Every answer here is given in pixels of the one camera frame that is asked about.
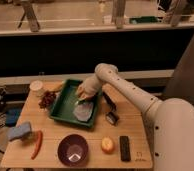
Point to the purple bowl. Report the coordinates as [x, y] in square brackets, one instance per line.
[73, 151]

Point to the orange fruit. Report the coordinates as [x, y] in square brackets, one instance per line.
[107, 145]

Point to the blue sponge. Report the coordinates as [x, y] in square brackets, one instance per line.
[20, 131]

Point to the silver fork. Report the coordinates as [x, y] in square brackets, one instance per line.
[79, 102]

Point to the yellow banana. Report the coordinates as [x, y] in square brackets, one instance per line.
[57, 88]

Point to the green plastic tray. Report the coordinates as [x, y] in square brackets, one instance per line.
[63, 106]

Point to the white cup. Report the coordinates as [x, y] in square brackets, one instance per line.
[37, 88]

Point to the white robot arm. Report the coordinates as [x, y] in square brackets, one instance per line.
[173, 118]

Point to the dark red grapes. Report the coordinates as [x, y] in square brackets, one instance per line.
[47, 99]

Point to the green object behind glass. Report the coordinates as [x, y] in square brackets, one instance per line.
[143, 20]

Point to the blue box beside table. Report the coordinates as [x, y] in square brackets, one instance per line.
[12, 116]

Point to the red chili pepper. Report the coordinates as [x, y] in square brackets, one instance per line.
[39, 137]

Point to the black dish brush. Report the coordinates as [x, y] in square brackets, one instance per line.
[111, 116]

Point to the black remote control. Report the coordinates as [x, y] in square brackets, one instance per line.
[125, 148]

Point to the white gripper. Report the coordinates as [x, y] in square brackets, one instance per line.
[81, 94]

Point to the wooden table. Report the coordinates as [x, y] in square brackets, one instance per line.
[18, 154]

